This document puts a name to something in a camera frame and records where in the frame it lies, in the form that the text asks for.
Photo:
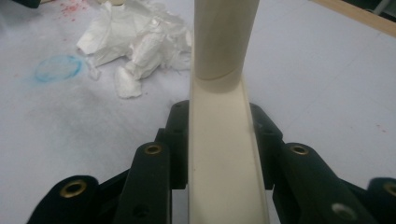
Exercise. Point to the wooden table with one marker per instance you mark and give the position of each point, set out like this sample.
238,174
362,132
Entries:
367,17

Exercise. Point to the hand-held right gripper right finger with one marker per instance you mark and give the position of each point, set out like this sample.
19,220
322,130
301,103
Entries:
264,140

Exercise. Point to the scatter of red crumbs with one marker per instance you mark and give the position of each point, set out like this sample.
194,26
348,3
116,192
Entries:
70,9

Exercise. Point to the cream dustpan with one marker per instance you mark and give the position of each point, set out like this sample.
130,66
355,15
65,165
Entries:
116,2

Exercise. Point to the pile of white tissue scraps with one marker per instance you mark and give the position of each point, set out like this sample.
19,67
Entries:
140,40

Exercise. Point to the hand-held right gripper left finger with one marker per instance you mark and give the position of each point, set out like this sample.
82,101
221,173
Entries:
179,140

